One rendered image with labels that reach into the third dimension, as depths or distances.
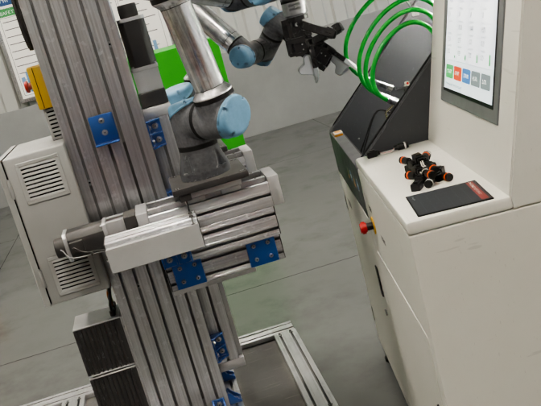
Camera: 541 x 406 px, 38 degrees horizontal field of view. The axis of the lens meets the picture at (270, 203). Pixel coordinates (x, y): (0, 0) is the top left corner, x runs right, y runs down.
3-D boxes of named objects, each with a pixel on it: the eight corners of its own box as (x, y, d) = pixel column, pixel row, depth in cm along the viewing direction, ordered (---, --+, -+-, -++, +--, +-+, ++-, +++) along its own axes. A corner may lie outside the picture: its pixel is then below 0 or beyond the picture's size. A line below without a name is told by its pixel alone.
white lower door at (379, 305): (376, 333, 316) (337, 173, 299) (382, 332, 316) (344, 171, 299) (411, 416, 254) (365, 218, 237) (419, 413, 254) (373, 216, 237)
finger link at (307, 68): (302, 86, 246) (295, 57, 244) (320, 81, 246) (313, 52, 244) (303, 87, 243) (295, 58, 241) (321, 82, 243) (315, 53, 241)
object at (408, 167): (393, 172, 203) (388, 152, 201) (433, 162, 203) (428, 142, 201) (412, 193, 181) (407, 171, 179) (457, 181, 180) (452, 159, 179)
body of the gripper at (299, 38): (289, 58, 248) (279, 20, 245) (315, 51, 248) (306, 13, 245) (291, 60, 240) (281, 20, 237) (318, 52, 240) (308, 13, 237)
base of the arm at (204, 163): (183, 185, 225) (173, 152, 222) (179, 176, 239) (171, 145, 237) (233, 171, 227) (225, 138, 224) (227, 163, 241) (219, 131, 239)
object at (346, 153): (340, 172, 298) (329, 132, 294) (351, 170, 298) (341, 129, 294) (366, 215, 238) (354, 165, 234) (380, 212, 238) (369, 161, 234)
